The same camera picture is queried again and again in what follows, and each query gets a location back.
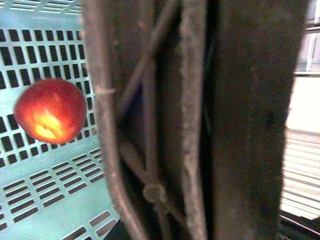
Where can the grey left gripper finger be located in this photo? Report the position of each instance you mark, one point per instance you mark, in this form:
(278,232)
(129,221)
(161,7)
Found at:
(257,44)

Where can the light blue plastic basket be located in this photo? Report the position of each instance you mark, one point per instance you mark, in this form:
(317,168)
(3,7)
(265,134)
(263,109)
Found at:
(48,191)

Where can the red apple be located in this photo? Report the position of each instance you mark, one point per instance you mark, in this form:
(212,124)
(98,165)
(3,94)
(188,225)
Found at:
(52,110)

